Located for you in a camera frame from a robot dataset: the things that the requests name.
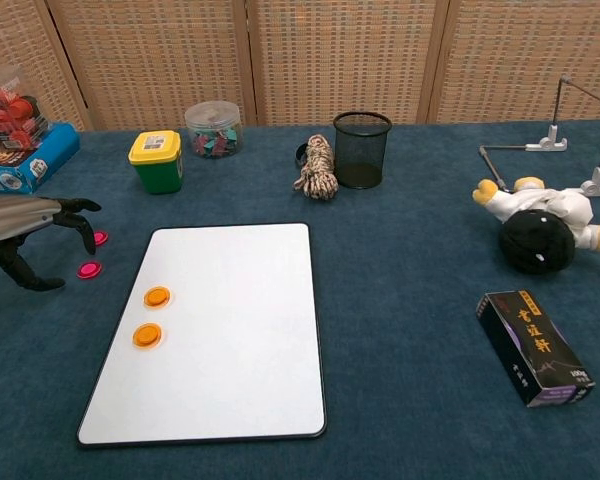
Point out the black ink box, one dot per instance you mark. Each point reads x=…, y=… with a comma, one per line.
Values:
x=530, y=345

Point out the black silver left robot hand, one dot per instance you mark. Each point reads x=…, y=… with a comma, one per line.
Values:
x=15, y=217

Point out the woven folding screen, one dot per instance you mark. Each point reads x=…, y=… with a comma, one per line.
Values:
x=340, y=60

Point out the pink round magnet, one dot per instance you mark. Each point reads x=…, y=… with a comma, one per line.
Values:
x=102, y=238
x=89, y=270

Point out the clear jar of binder clips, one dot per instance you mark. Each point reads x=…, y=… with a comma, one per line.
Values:
x=214, y=132

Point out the plush toy in white suit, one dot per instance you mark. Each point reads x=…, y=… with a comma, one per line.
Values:
x=535, y=240

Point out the green container with yellow lid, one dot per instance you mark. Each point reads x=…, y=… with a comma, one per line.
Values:
x=157, y=162

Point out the white magnetic board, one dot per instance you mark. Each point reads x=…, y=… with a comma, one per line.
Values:
x=230, y=350

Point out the black mesh pen cup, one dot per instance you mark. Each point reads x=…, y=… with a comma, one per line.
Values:
x=362, y=155

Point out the blue snack box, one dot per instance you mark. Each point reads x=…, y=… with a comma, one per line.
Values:
x=45, y=160

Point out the clear box of red items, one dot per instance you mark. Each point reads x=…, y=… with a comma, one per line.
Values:
x=10, y=110

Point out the dark blue table cloth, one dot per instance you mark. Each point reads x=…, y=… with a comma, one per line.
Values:
x=405, y=300

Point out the orange button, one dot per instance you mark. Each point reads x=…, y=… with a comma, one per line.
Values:
x=147, y=335
x=157, y=297

